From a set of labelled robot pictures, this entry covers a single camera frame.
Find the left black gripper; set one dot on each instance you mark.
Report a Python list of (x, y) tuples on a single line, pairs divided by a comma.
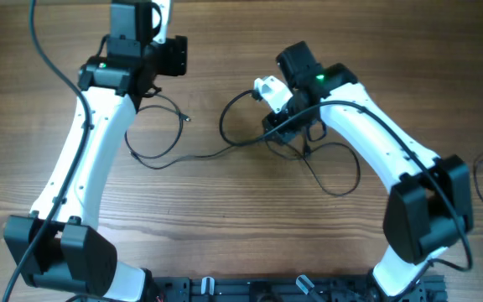
[(174, 54)]

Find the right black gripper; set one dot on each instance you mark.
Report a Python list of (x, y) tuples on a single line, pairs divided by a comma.
[(278, 127)]

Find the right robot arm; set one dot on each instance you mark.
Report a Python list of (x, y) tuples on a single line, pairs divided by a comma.
[(429, 206)]

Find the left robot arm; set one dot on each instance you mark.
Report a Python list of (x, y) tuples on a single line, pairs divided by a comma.
[(57, 245)]

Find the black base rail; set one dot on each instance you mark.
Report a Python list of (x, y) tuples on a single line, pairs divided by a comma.
[(347, 288)]

